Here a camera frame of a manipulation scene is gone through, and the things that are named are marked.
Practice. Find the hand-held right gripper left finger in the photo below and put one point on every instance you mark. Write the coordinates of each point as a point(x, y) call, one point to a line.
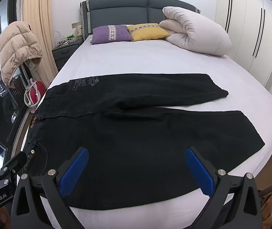
point(75, 169)

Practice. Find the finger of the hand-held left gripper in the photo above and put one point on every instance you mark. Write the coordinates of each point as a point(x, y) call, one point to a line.
point(16, 161)

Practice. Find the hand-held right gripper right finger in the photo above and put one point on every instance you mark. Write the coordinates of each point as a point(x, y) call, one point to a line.
point(199, 171)

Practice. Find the black pants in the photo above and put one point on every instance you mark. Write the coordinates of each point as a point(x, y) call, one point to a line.
point(138, 136)

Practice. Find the black chair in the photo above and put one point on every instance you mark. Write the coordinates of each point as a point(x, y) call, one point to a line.
point(4, 116)

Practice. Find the red bag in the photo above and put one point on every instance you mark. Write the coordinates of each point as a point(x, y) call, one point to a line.
point(37, 91)

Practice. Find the brown bag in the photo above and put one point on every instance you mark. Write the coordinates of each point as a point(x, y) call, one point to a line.
point(267, 207)

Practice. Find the beige puffer jacket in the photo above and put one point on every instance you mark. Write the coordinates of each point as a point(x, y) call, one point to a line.
point(16, 50)

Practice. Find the dark grey nightstand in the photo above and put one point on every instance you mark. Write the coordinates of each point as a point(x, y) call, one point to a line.
point(63, 51)

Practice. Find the bed with grey headboard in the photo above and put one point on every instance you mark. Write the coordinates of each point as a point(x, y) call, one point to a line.
point(138, 57)

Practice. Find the beige curtain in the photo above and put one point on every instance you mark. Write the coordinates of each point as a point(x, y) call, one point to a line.
point(39, 23)

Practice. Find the purple pillow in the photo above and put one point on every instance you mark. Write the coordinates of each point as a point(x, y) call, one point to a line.
point(111, 33)

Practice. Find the folded white duvet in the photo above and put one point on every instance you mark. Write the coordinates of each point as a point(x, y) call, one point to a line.
point(195, 29)

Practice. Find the yellow pillow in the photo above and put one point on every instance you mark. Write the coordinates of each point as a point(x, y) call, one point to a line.
point(148, 31)

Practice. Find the white wardrobe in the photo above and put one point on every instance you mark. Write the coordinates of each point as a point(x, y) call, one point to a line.
point(252, 28)

